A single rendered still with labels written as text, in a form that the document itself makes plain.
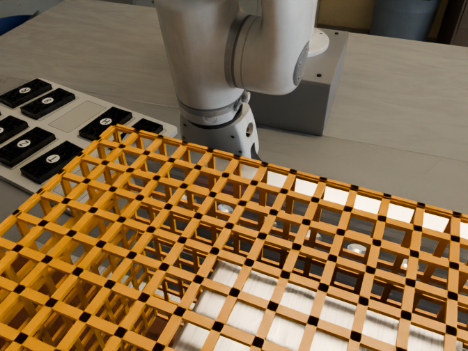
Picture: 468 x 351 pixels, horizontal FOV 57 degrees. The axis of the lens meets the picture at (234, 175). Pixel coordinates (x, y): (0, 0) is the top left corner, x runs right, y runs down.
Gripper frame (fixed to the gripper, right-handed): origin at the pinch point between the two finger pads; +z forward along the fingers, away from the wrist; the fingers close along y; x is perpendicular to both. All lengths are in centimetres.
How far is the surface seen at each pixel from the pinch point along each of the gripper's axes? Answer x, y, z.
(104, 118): -9.6, 30.3, 4.9
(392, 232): 12.0, -23.8, -17.0
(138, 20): -58, 54, 17
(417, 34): -226, -25, 117
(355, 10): -264, 21, 130
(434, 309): 12.1, -30.8, -4.6
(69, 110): -10.3, 39.9, 6.2
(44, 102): -9.7, 45.2, 4.9
